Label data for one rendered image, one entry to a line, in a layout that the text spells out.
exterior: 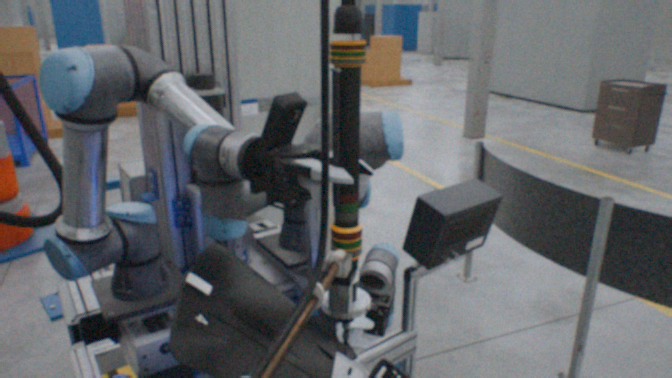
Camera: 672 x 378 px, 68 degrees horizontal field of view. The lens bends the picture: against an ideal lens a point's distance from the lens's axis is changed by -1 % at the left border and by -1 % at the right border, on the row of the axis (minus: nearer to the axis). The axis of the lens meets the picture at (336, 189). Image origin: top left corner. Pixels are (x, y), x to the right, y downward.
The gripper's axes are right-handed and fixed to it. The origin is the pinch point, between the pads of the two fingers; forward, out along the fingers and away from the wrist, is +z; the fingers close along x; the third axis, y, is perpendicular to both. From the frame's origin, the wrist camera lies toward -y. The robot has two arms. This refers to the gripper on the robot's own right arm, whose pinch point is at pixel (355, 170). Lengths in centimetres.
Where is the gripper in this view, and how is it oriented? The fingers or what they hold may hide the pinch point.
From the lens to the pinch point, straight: 63.8
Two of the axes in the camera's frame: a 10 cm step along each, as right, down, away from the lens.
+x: -6.7, 2.5, -7.0
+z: 7.4, 2.1, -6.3
